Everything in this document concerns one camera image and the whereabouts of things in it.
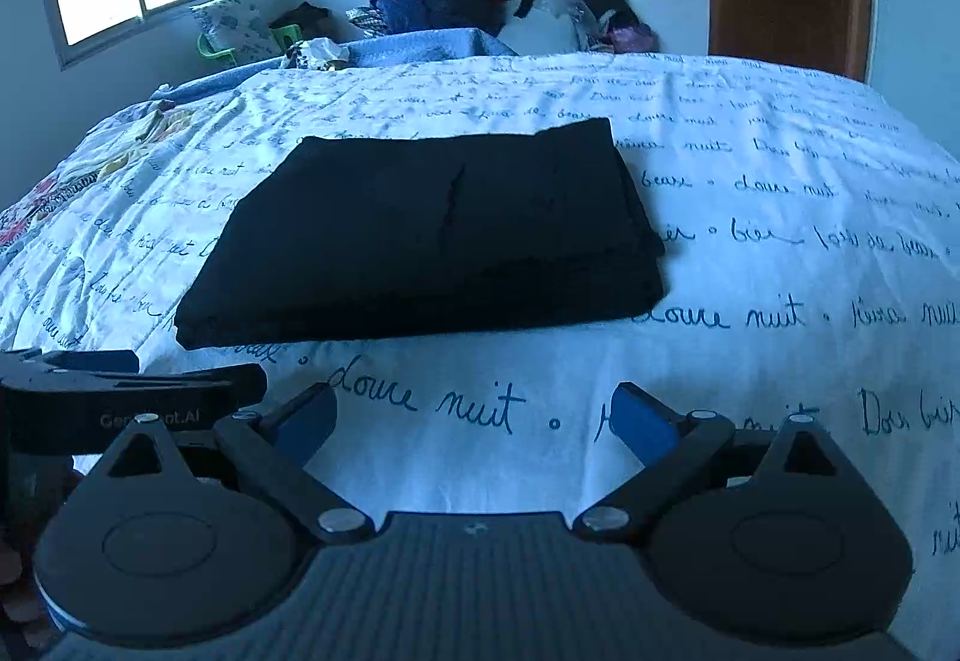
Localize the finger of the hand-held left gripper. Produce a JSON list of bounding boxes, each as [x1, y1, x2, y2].
[[187, 363, 269, 416], [41, 349, 142, 375]]

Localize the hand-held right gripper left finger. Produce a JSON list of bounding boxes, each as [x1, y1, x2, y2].
[[88, 382, 376, 544]]

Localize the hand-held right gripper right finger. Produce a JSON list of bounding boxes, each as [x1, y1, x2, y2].
[[573, 381, 850, 543]]

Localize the black pants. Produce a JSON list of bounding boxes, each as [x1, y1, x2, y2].
[[174, 116, 667, 352]]

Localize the white script-printed bed cover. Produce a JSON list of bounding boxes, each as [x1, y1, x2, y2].
[[0, 49, 960, 661]]

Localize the colourful patterned quilt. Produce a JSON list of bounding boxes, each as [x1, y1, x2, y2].
[[0, 97, 230, 257]]

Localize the green plastic chair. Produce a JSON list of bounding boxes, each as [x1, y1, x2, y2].
[[196, 23, 305, 68]]

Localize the crumpled patterned cloth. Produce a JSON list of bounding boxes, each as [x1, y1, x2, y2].
[[280, 37, 352, 71]]

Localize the floral pillow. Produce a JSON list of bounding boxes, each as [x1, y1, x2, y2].
[[190, 0, 280, 63]]

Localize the dark brown bag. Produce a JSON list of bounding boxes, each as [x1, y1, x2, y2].
[[268, 2, 332, 41]]

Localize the purple bag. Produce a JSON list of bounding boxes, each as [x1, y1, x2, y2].
[[609, 23, 659, 56]]

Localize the blue blanket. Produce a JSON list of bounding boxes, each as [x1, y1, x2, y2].
[[150, 26, 520, 104]]

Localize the white plastic bag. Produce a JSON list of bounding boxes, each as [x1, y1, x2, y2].
[[499, 0, 597, 58]]

